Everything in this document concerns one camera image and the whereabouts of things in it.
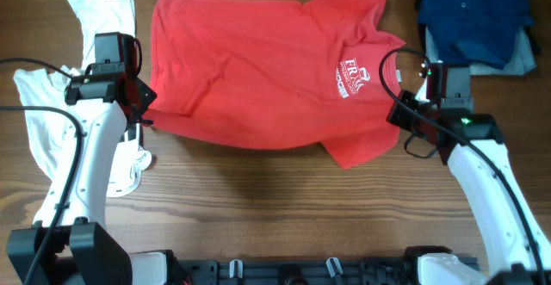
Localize red t-shirt white print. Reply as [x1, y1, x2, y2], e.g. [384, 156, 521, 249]
[146, 0, 403, 169]

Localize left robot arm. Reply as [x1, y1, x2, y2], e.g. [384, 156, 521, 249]
[7, 33, 175, 284]

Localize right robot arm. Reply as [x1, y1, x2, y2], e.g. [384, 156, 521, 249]
[387, 63, 550, 284]

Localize white t-shirt black logo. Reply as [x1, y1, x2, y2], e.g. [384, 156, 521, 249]
[14, 0, 152, 197]

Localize folded light grey garment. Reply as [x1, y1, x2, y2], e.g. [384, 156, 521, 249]
[423, 0, 538, 77]

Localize right black cable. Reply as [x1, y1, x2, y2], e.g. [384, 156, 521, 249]
[378, 46, 543, 285]

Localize black cable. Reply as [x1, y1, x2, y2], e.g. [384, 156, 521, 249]
[378, 46, 543, 285]
[0, 37, 143, 285]

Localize left black cable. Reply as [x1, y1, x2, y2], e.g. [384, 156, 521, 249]
[0, 37, 143, 285]

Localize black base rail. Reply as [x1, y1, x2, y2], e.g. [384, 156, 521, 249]
[179, 257, 419, 285]

